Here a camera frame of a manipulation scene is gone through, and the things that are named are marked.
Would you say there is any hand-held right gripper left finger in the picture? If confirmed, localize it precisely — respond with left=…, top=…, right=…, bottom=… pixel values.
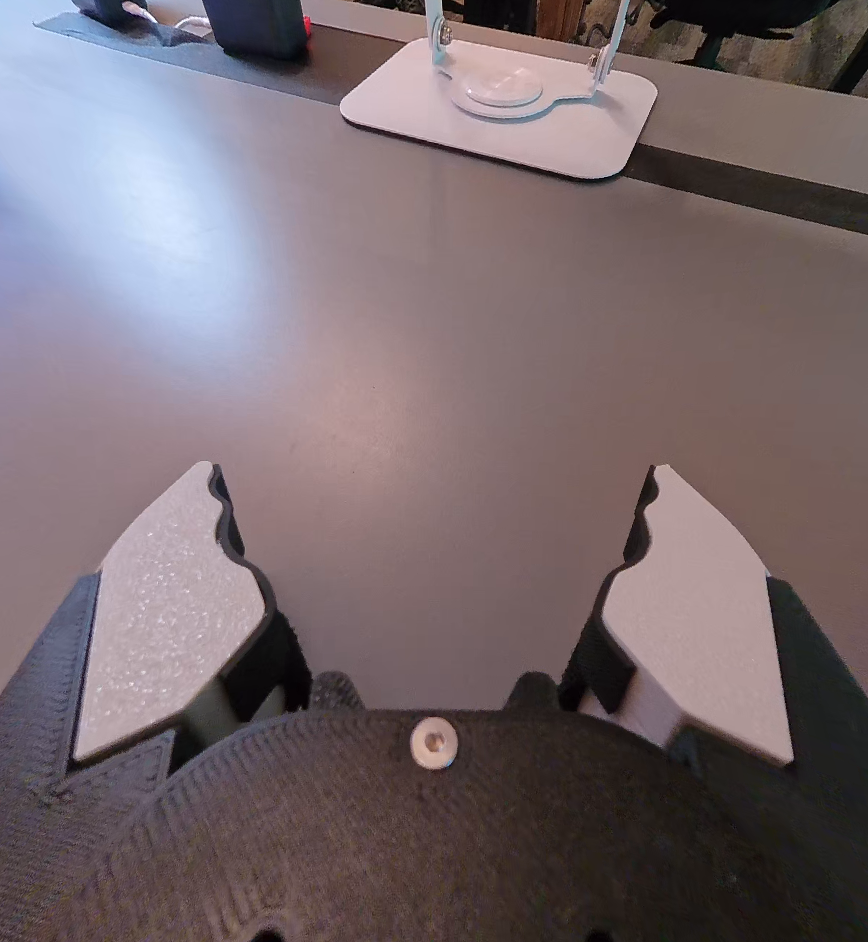
left=72, top=461, right=313, bottom=764

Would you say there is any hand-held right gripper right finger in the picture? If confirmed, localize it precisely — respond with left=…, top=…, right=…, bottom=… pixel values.
left=558, top=464, right=795, bottom=768

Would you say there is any white tablet stand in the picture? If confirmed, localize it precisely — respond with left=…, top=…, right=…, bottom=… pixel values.
left=340, top=0, right=659, bottom=182

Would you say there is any black office chair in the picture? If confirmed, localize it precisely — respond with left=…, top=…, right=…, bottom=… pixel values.
left=653, top=0, right=841, bottom=69

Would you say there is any black box charger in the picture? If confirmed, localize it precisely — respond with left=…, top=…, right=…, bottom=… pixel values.
left=201, top=0, right=311, bottom=61

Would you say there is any small dark device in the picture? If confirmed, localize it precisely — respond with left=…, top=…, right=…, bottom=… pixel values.
left=72, top=0, right=153, bottom=25

